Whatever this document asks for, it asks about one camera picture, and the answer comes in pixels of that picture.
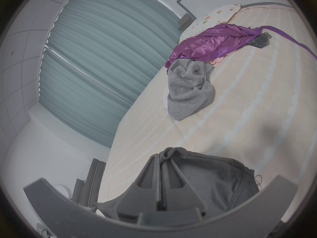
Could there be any purple satin garment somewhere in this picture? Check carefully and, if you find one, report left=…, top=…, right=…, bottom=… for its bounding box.
left=165, top=24, right=317, bottom=69

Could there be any bed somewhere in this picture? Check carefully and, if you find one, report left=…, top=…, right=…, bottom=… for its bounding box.
left=99, top=0, right=317, bottom=222

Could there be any grey garment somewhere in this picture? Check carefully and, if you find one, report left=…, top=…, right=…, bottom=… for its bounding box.
left=166, top=59, right=215, bottom=121

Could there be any white printed pillow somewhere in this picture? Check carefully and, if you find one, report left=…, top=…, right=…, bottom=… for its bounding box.
left=179, top=3, right=242, bottom=42

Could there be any black lace garment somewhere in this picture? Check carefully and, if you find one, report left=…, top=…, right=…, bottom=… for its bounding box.
left=248, top=32, right=272, bottom=49

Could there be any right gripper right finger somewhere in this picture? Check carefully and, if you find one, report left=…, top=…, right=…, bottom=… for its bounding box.
left=162, top=158, right=206, bottom=217

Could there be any blue-green curtain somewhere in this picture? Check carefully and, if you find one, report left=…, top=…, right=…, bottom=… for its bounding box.
left=46, top=0, right=192, bottom=104
left=37, top=48, right=135, bottom=148

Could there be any grey bedside table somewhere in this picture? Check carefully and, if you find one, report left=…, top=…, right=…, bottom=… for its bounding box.
left=178, top=13, right=194, bottom=31

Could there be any pink garment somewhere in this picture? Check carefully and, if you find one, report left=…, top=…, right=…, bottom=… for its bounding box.
left=209, top=54, right=230, bottom=65

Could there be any black chest of drawers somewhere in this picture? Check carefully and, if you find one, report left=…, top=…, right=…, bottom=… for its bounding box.
left=72, top=158, right=107, bottom=206

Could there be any black T-shirt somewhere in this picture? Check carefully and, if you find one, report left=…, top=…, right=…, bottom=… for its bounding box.
left=93, top=146, right=260, bottom=219

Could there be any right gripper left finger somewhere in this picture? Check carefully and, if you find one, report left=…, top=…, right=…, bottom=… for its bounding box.
left=116, top=155, right=162, bottom=219

